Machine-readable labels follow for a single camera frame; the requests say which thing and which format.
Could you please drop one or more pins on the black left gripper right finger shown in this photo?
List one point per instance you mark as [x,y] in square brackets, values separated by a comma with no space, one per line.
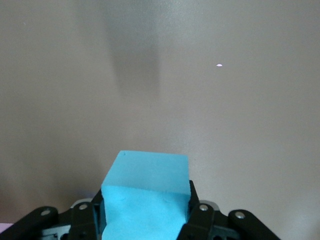
[202,220]

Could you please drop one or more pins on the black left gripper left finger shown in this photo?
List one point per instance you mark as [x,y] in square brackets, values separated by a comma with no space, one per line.
[80,222]

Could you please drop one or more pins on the blue foam cube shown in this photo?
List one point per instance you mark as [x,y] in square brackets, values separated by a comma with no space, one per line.
[147,175]

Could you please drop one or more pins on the white foam crumb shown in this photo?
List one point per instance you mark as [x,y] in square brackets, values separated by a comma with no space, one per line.
[219,65]

